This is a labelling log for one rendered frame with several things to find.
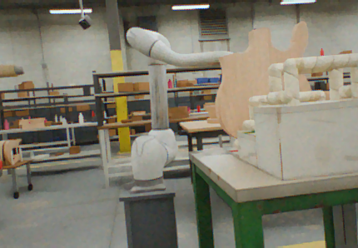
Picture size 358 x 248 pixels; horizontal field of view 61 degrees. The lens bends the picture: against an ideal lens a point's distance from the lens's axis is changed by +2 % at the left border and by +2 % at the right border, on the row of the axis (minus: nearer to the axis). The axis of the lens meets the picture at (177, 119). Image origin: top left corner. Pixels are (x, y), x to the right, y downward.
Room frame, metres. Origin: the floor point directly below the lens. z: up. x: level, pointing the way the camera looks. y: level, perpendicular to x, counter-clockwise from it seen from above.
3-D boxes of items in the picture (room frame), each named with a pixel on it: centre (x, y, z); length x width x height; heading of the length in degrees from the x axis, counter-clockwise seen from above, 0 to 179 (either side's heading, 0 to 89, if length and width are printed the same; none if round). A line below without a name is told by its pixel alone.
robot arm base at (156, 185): (1.58, 0.20, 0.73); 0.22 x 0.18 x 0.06; 91
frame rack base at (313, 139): (0.78, -0.35, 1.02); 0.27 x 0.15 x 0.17; 98
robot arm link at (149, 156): (1.59, 0.18, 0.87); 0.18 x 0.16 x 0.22; 158
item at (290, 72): (0.72, -0.28, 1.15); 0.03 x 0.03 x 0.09
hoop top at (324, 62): (0.73, -0.36, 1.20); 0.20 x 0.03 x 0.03; 97
